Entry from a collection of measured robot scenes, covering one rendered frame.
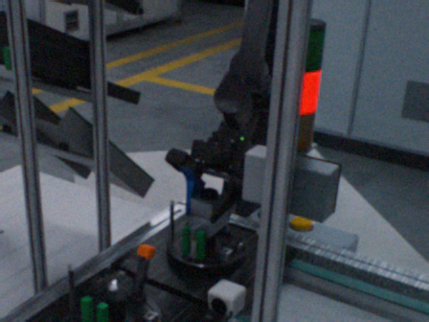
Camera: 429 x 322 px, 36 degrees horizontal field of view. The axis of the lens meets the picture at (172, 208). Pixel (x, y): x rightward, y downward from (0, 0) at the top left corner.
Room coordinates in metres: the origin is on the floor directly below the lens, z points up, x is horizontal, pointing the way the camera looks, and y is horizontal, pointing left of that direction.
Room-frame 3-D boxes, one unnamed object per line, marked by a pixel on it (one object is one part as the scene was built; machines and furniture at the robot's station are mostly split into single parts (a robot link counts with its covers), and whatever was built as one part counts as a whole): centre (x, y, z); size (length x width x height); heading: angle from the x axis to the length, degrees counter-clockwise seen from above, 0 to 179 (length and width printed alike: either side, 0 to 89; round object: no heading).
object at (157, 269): (1.00, -0.06, 0.96); 0.24 x 0.24 x 0.02; 56
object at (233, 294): (0.86, -0.09, 0.97); 0.05 x 0.05 x 0.04; 56
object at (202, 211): (0.99, -0.06, 1.06); 0.08 x 0.04 x 0.07; 146
